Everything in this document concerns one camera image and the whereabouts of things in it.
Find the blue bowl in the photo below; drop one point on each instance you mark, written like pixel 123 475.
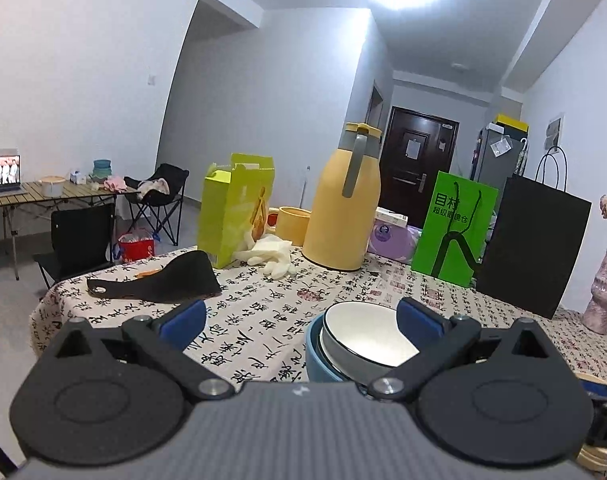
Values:
pixel 313 355

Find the small white box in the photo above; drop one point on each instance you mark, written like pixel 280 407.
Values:
pixel 391 216

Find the open laptop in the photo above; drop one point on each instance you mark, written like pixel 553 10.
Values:
pixel 1 170

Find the green snack box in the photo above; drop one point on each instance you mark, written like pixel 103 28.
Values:
pixel 228 220

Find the calligraphy print tablecloth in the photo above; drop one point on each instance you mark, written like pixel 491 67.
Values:
pixel 263 310

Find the round ceiling lamp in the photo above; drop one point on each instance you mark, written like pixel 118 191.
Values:
pixel 461 66

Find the white round pot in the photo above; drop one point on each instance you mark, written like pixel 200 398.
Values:
pixel 51 187

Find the small tissue box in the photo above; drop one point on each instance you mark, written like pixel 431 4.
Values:
pixel 77 177

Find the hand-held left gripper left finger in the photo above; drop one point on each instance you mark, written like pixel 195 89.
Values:
pixel 186 321

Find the beige garment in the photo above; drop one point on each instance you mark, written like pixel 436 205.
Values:
pixel 153 187

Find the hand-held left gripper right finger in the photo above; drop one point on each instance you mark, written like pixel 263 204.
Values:
pixel 418 321

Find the purple tissue pack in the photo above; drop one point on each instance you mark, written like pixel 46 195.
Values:
pixel 388 240

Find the black curved felt sleeve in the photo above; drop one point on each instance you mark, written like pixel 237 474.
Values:
pixel 183 280

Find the folded umbrella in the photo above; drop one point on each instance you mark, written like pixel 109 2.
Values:
pixel 522 157

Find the yellow thermos jug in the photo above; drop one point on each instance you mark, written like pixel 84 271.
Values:
pixel 338 220

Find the green paper bag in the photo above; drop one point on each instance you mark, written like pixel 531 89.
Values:
pixel 433 250

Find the red cup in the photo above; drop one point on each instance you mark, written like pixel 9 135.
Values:
pixel 272 220

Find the grey refrigerator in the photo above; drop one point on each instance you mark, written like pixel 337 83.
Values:
pixel 498 165

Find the black paper bag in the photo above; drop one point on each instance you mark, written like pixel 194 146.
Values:
pixel 528 250

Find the pink cloth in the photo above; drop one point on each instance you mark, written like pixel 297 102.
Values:
pixel 116 184

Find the black camping chair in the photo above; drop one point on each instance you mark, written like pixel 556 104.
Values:
pixel 173 177

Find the wooden folding table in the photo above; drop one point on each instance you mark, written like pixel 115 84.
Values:
pixel 58 195

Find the white rubber glove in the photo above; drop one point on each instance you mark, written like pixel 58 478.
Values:
pixel 278 262
pixel 263 247

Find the stack of teal bowls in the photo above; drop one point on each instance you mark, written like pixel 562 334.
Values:
pixel 102 170

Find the yellow and black box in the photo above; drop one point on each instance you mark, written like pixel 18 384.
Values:
pixel 512 122

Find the black folding chair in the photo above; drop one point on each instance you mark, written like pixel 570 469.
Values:
pixel 83 230

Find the grey wall panel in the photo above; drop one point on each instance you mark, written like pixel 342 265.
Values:
pixel 553 132

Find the red basket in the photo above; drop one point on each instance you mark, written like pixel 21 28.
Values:
pixel 136 250

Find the yellow mug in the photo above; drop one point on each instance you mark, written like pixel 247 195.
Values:
pixel 291 227

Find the pink textured vase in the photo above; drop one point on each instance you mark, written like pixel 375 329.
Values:
pixel 606 290

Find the grey interior door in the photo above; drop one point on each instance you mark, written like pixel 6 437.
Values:
pixel 376 110

